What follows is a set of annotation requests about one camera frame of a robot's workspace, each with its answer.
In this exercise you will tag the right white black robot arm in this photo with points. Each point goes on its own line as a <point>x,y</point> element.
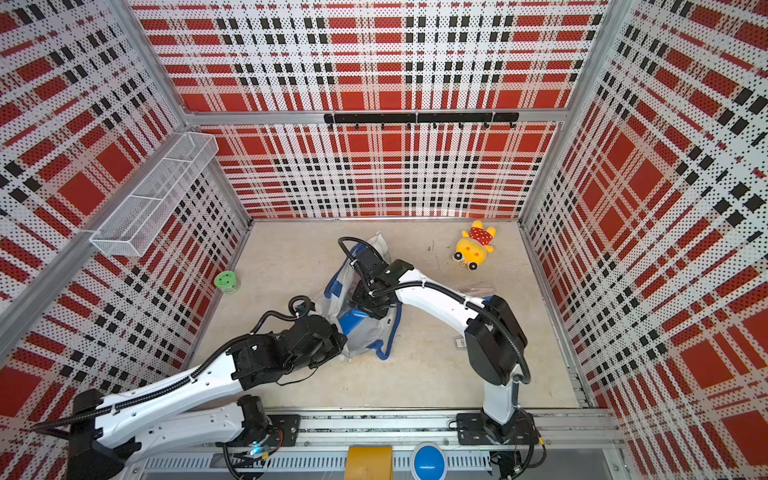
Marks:
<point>493,338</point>

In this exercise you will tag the blue round button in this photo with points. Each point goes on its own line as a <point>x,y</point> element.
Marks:
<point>428,462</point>

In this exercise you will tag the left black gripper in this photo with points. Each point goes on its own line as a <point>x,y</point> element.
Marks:
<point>335,345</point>

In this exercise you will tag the white canvas bag blue handles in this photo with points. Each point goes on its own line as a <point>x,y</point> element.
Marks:
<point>369,324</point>

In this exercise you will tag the green tape roll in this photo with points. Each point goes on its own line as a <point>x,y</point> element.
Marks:
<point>227,282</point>

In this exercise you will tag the yellow plush toy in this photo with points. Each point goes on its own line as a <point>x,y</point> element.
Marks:
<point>475,244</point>

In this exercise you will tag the clear plastic compass set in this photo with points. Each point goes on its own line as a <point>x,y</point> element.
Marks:
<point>478,289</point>

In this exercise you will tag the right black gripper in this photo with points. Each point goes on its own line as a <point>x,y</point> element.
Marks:
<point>357,296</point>

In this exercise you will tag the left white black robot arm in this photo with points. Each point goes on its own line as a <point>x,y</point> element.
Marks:
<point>208,403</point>

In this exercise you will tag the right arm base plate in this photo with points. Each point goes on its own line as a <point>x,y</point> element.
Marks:
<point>471,429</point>

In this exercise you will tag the black hook rail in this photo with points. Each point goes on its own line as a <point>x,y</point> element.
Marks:
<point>483,118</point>

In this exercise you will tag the yellow block at front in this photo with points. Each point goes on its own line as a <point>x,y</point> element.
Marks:
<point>369,463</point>

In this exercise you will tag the white wire wall basket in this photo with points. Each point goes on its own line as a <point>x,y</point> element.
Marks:
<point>132,226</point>

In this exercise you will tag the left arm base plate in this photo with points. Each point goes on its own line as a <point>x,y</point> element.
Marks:
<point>285,429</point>

